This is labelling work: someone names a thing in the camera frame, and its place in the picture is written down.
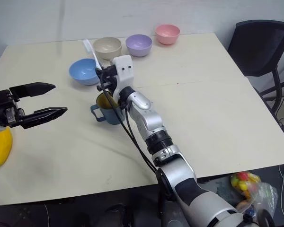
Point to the teal mug with yellow inside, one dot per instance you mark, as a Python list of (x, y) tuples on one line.
[(109, 117)]

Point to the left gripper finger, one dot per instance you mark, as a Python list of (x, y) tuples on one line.
[(45, 116), (33, 89)]

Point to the beige plastic bowl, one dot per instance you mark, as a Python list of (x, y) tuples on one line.
[(107, 47)]

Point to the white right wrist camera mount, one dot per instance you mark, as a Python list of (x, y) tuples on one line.
[(124, 75)]

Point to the black mesh office chair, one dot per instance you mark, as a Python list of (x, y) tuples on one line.
[(258, 45)]

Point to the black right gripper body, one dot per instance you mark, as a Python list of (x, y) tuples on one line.
[(110, 73)]

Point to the pink plastic bowl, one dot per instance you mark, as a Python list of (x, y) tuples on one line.
[(167, 34)]

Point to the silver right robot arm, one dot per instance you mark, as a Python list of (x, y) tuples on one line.
[(144, 111)]

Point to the clear bag of colourful toys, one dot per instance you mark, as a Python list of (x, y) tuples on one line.
[(248, 184)]

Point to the blue plastic bowl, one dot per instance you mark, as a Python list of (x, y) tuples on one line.
[(82, 71)]

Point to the white toothbrush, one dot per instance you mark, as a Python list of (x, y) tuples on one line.
[(92, 53)]

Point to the purple plastic bowl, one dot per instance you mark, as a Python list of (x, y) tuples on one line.
[(139, 46)]

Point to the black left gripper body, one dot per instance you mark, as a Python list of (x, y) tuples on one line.
[(3, 107)]

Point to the yellow banana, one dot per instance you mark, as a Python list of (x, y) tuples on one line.
[(2, 149)]

